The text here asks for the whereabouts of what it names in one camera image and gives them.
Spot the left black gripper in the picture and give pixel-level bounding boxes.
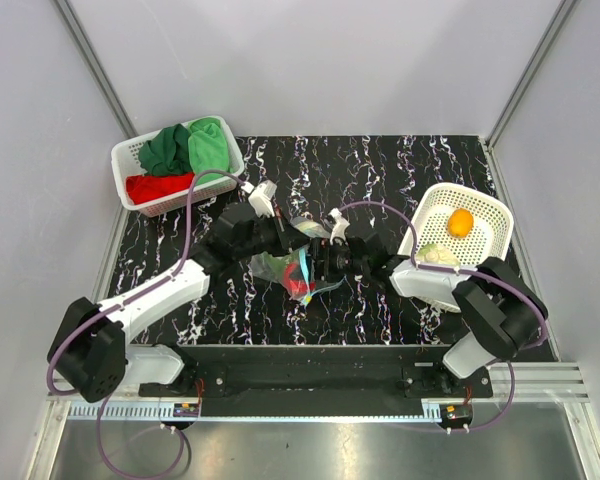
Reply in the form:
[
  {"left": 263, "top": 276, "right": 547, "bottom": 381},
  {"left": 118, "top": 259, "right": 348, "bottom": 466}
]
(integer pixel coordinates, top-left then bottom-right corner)
[{"left": 235, "top": 208, "right": 310, "bottom": 262}]

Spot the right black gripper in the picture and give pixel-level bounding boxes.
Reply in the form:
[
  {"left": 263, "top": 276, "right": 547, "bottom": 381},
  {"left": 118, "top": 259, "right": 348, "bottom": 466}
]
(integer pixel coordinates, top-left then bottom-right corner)
[{"left": 289, "top": 237, "right": 369, "bottom": 283}]

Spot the clear zip top bag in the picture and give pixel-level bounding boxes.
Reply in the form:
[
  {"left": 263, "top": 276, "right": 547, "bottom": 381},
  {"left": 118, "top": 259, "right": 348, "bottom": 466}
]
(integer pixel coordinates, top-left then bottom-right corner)
[{"left": 249, "top": 246, "right": 344, "bottom": 305}]

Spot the fake white cauliflower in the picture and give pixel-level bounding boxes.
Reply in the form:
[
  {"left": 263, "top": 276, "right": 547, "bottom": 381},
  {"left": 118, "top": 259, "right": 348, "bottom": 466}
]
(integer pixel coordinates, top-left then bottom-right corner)
[{"left": 415, "top": 243, "right": 460, "bottom": 267}]

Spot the fake orange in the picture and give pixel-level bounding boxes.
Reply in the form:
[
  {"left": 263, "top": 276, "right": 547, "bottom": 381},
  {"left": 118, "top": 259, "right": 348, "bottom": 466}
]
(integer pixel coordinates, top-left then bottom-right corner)
[{"left": 447, "top": 208, "right": 474, "bottom": 238}]

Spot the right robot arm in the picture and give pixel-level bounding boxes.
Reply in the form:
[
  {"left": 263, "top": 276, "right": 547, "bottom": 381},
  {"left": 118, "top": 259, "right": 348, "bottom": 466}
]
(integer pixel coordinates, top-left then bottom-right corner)
[{"left": 309, "top": 238, "right": 548, "bottom": 397}]

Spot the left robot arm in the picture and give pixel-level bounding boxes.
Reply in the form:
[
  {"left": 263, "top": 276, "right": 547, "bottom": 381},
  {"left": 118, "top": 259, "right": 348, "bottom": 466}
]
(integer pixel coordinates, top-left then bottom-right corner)
[{"left": 46, "top": 203, "right": 310, "bottom": 403}]

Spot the fake green lettuce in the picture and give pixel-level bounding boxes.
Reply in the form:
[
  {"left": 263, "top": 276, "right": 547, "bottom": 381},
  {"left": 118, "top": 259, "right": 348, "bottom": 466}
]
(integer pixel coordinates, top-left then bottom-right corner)
[{"left": 251, "top": 253, "right": 298, "bottom": 283}]

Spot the fake red apple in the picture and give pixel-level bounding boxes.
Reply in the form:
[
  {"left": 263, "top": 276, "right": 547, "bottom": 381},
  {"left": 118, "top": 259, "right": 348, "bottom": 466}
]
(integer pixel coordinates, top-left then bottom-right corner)
[{"left": 282, "top": 262, "right": 316, "bottom": 298}]

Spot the black marble pattern mat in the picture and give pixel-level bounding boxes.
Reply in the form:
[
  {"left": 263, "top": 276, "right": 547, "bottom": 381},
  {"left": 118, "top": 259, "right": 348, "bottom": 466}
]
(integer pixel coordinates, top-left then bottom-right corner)
[{"left": 108, "top": 135, "right": 495, "bottom": 346}]

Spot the light green cloth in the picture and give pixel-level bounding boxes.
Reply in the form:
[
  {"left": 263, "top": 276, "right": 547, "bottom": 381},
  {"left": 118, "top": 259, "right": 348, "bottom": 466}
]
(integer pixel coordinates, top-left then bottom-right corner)
[{"left": 187, "top": 117, "right": 230, "bottom": 185}]

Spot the dark green cloth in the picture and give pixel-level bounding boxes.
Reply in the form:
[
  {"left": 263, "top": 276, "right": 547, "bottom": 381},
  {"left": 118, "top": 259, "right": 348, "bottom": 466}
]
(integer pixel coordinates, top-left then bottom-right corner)
[{"left": 138, "top": 124, "right": 192, "bottom": 176}]

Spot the white oval basket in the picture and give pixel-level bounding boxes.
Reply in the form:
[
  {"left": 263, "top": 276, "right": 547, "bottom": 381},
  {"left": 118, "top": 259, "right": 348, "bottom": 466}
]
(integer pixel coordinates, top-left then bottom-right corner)
[{"left": 390, "top": 183, "right": 514, "bottom": 313}]

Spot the red cloth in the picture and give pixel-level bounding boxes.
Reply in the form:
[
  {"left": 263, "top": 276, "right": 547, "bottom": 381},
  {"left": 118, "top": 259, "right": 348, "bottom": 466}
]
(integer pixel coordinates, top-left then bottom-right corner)
[{"left": 125, "top": 172, "right": 195, "bottom": 205}]

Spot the white rectangular basket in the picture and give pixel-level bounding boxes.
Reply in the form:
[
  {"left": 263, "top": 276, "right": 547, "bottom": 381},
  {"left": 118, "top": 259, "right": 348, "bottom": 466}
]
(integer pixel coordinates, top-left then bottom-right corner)
[{"left": 111, "top": 116, "right": 244, "bottom": 217}]

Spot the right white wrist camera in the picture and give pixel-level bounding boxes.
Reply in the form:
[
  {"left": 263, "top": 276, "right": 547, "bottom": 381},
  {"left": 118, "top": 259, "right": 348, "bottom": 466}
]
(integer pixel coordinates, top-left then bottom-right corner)
[{"left": 329, "top": 208, "right": 350, "bottom": 245}]

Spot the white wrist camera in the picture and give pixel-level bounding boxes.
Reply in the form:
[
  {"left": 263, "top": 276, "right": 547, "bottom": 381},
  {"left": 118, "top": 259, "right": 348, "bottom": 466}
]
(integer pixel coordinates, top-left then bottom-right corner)
[
  {"left": 329, "top": 208, "right": 350, "bottom": 245},
  {"left": 241, "top": 180, "right": 277, "bottom": 218}
]

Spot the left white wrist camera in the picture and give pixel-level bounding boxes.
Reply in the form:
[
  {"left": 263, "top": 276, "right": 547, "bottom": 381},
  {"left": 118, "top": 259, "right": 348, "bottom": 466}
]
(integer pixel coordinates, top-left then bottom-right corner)
[{"left": 241, "top": 180, "right": 277, "bottom": 218}]

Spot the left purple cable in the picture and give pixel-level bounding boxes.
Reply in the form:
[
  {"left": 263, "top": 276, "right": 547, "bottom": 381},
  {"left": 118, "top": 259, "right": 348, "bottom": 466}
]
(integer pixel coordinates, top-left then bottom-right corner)
[{"left": 46, "top": 169, "right": 254, "bottom": 476}]

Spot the purple cable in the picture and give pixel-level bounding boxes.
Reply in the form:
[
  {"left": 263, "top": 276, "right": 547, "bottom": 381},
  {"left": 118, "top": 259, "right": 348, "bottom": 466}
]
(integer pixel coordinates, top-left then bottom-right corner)
[
  {"left": 337, "top": 199, "right": 549, "bottom": 431},
  {"left": 46, "top": 169, "right": 254, "bottom": 476}
]

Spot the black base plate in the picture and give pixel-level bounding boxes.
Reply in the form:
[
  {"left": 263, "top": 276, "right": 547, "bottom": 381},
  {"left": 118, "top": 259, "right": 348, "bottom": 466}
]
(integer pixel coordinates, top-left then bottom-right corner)
[{"left": 139, "top": 345, "right": 495, "bottom": 421}]

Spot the left aluminium frame post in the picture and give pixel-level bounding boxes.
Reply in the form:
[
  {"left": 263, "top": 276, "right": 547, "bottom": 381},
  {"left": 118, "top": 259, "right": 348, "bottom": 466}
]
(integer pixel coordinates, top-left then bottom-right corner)
[{"left": 51, "top": 0, "right": 138, "bottom": 139}]

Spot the aluminium frame post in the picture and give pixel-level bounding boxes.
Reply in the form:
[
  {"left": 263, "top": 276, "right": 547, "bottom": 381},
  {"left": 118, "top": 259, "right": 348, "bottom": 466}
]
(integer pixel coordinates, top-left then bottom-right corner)
[
  {"left": 51, "top": 0, "right": 138, "bottom": 139},
  {"left": 484, "top": 0, "right": 581, "bottom": 151}
]

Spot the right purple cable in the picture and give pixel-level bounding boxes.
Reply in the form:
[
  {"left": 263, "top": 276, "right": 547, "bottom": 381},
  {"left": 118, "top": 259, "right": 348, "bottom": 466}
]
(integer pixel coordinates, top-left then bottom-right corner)
[{"left": 337, "top": 199, "right": 549, "bottom": 431}]

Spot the right aluminium frame post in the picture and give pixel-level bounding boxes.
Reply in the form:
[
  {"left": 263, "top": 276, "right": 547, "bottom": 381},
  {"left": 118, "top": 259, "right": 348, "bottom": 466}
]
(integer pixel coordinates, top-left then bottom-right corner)
[{"left": 484, "top": 0, "right": 581, "bottom": 151}]

